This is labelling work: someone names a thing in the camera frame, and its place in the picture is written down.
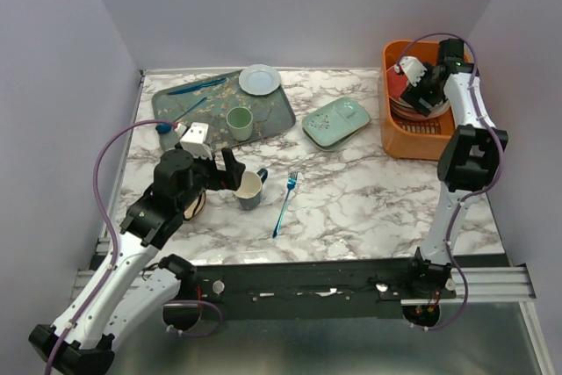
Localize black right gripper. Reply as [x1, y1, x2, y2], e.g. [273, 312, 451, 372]
[400, 61, 444, 118]

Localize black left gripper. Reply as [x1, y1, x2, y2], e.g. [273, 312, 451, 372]
[177, 148, 246, 212]

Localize red plate teal flower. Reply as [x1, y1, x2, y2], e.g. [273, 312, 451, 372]
[385, 66, 412, 109]

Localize red rimmed beige plate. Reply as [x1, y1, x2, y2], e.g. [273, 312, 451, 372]
[392, 110, 445, 121]

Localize cream pink branch plate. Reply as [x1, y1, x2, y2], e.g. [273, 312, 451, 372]
[391, 105, 450, 119]

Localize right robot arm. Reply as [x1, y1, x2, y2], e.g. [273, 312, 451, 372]
[394, 33, 508, 298]

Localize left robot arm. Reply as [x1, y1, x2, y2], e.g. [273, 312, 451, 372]
[29, 148, 245, 374]

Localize orange plastic bin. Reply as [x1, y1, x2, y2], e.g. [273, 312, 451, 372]
[378, 40, 455, 161]

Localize grey mug white inside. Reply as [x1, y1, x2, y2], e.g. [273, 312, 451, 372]
[234, 168, 269, 211]

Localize green plastic cup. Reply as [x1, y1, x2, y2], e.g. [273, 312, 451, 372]
[227, 106, 254, 141]

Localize dark rimmed beige bowl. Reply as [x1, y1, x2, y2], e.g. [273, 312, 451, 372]
[184, 192, 206, 221]

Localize blue metal fork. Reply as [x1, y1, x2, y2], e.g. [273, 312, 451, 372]
[272, 171, 299, 239]

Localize floral teal serving tray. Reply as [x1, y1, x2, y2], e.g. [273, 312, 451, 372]
[152, 71, 296, 151]

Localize blue metal spoon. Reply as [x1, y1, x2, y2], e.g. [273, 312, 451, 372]
[155, 97, 207, 134]

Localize lower teal rectangular dish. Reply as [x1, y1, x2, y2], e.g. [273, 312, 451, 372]
[302, 129, 362, 152]

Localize teal rectangular dish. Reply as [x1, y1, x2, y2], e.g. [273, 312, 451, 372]
[302, 129, 362, 152]
[302, 97, 371, 147]

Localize blue metal knife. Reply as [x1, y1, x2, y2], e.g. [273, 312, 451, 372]
[167, 77, 227, 96]

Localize upper teal rectangular dish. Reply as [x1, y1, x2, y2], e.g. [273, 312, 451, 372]
[302, 97, 371, 147]

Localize light blue scalloped plate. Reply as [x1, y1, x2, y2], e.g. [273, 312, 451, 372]
[238, 64, 281, 96]

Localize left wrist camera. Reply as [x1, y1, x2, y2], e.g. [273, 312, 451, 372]
[175, 122, 213, 160]

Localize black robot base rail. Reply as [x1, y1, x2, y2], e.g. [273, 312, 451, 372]
[159, 256, 456, 326]

